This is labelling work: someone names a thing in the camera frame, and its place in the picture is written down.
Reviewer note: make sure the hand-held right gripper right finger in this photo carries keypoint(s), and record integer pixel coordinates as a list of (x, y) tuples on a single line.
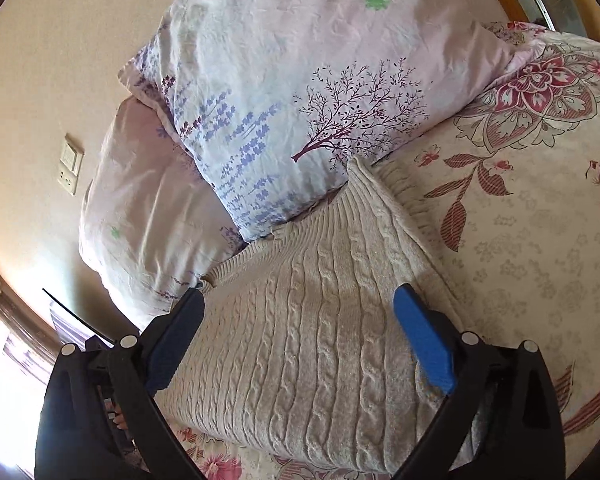
[(425, 340)]

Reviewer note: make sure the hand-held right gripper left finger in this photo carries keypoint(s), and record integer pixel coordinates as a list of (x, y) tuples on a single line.
[(172, 345)]

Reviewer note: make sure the person's left hand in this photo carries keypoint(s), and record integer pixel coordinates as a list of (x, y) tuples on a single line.
[(115, 414)]

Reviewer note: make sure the pink floral pillow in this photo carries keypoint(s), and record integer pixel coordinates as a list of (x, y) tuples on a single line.
[(145, 220)]

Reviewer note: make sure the floral bedspread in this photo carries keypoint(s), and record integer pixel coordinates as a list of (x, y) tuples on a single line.
[(525, 220)]

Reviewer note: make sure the window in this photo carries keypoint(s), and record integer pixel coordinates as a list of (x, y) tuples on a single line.
[(10, 360)]

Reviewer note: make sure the tree print pillow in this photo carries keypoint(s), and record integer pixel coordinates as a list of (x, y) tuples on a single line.
[(300, 85)]

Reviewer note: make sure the beige wall switch panel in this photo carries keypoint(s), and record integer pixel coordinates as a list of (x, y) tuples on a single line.
[(70, 165)]

